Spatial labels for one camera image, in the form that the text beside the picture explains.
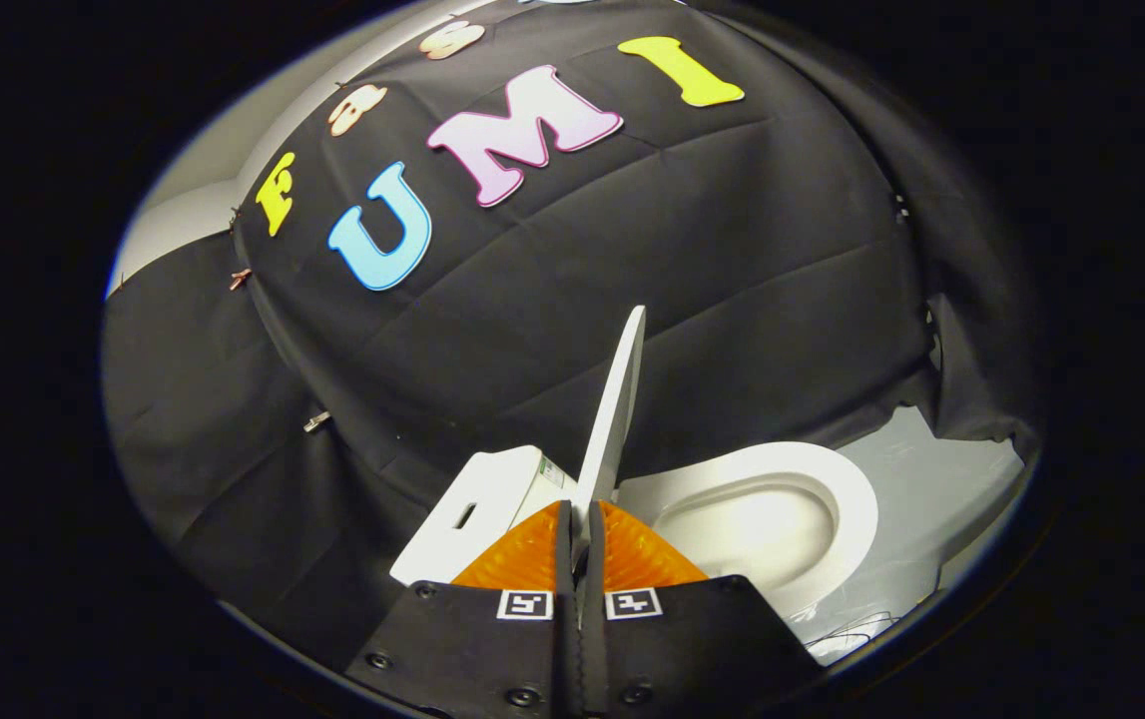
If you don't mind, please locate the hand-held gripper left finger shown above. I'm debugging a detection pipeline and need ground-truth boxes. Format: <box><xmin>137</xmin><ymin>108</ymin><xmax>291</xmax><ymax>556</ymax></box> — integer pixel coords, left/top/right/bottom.
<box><xmin>345</xmin><ymin>499</ymin><xmax>581</xmax><ymax>719</ymax></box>

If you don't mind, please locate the black backdrop cloth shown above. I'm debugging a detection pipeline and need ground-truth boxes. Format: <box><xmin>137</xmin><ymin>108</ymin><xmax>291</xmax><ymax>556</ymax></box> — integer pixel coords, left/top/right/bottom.
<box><xmin>101</xmin><ymin>0</ymin><xmax>1047</xmax><ymax>670</ymax></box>

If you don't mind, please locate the white toilet lid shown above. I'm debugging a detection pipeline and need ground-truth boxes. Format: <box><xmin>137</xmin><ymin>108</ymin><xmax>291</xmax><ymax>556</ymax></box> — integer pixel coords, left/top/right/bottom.
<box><xmin>572</xmin><ymin>305</ymin><xmax>648</xmax><ymax>560</ymax></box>

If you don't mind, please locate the white toilet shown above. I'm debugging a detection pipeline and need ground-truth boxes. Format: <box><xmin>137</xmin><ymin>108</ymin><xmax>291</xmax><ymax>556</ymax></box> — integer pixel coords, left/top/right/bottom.
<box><xmin>390</xmin><ymin>444</ymin><xmax>880</xmax><ymax>625</ymax></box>

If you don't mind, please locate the white toilet seat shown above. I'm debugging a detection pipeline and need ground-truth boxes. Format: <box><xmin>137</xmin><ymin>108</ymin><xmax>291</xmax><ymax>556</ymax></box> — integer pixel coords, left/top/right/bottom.
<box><xmin>617</xmin><ymin>441</ymin><xmax>880</xmax><ymax>622</ymax></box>

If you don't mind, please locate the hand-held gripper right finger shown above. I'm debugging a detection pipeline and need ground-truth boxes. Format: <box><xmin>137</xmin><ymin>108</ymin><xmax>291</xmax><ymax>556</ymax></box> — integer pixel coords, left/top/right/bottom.
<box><xmin>580</xmin><ymin>499</ymin><xmax>828</xmax><ymax>719</ymax></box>

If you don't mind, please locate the tangle of thin floor cables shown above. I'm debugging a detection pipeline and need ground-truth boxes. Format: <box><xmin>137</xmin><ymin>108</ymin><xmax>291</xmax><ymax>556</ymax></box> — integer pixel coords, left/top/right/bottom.
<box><xmin>804</xmin><ymin>611</ymin><xmax>900</xmax><ymax>662</ymax></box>

